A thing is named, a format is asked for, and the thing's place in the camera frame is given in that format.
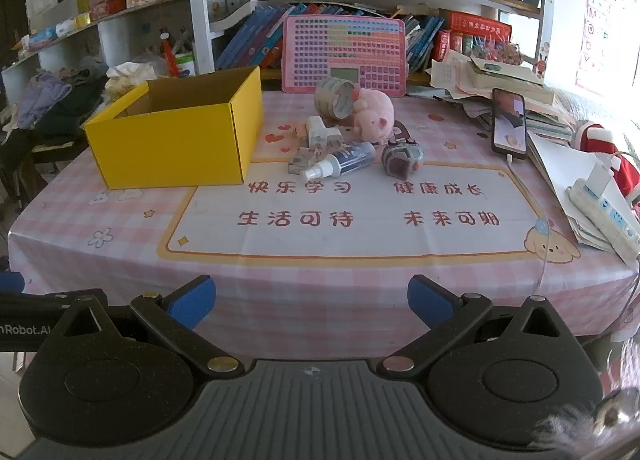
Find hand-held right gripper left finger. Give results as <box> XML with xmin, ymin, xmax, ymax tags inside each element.
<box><xmin>49</xmin><ymin>275</ymin><xmax>246</xmax><ymax>382</ymax></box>

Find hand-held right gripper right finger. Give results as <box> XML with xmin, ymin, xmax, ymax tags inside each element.
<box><xmin>378</xmin><ymin>275</ymin><xmax>577</xmax><ymax>381</ymax></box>

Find yellow cardboard box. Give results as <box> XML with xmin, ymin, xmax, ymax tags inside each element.
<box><xmin>82</xmin><ymin>65</ymin><xmax>265</xmax><ymax>190</ymax></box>

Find dark spray bottle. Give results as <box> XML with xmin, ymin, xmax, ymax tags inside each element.
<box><xmin>301</xmin><ymin>140</ymin><xmax>377</xmax><ymax>182</ymax></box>

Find small printed packet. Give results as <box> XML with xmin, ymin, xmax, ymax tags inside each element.
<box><xmin>287</xmin><ymin>146</ymin><xmax>321</xmax><ymax>176</ymax></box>

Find pink plush pig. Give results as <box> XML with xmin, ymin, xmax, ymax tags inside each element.
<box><xmin>350</xmin><ymin>88</ymin><xmax>396</xmax><ymax>143</ymax></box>

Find white green packet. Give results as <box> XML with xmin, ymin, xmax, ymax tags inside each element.
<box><xmin>314</xmin><ymin>77</ymin><xmax>358</xmax><ymax>120</ymax></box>

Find white paper sheets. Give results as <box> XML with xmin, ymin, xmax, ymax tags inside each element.
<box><xmin>526</xmin><ymin>133</ymin><xmax>633</xmax><ymax>266</ymax></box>

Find pile of clothes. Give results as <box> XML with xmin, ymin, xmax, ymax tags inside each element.
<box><xmin>0</xmin><ymin>56</ymin><xmax>111</xmax><ymax>141</ymax></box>

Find black smartphone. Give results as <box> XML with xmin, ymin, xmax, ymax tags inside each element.
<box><xmin>491</xmin><ymin>87</ymin><xmax>529</xmax><ymax>161</ymax></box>

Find white power strip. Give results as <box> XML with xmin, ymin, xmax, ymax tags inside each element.
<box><xmin>566</xmin><ymin>177</ymin><xmax>640</xmax><ymax>261</ymax></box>

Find white charger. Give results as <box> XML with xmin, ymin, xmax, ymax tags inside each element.
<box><xmin>586</xmin><ymin>161</ymin><xmax>617</xmax><ymax>198</ymax></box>

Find floral tissue box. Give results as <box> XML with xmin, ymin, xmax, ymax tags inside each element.
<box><xmin>106</xmin><ymin>62</ymin><xmax>158</xmax><ymax>98</ymax></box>

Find red and white cloth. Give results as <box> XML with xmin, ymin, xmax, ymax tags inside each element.
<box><xmin>571</xmin><ymin>123</ymin><xmax>638</xmax><ymax>193</ymax></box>

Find stack of papers and books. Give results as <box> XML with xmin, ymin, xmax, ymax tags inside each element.
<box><xmin>430</xmin><ymin>48</ymin><xmax>573</xmax><ymax>143</ymax></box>

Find red toy pen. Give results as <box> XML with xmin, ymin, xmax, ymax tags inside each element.
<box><xmin>160</xmin><ymin>30</ymin><xmax>180</xmax><ymax>78</ymax></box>

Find row of thin blue books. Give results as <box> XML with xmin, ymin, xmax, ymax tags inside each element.
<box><xmin>402</xmin><ymin>14</ymin><xmax>446</xmax><ymax>75</ymax></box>

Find pink learning tablet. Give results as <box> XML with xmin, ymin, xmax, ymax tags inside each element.
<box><xmin>281</xmin><ymin>15</ymin><xmax>407</xmax><ymax>97</ymax></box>

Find row of leaning picture books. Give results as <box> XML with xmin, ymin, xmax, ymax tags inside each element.
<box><xmin>215</xmin><ymin>3</ymin><xmax>288</xmax><ymax>72</ymax></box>

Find red cardboard box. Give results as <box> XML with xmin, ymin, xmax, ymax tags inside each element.
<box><xmin>440</xmin><ymin>10</ymin><xmax>513</xmax><ymax>37</ymax></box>

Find white wooden shelf unit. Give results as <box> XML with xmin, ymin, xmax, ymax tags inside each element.
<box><xmin>0</xmin><ymin>0</ymin><xmax>548</xmax><ymax>91</ymax></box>

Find red gift box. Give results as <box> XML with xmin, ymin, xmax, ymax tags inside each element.
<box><xmin>90</xmin><ymin>0</ymin><xmax>128</xmax><ymax>21</ymax></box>

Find white charging cable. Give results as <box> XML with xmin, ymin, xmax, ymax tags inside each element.
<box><xmin>504</xmin><ymin>155</ymin><xmax>553</xmax><ymax>298</ymax></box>

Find alphabet wall poster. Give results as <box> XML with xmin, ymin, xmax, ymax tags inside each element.
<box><xmin>574</xmin><ymin>0</ymin><xmax>640</xmax><ymax>97</ymax></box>

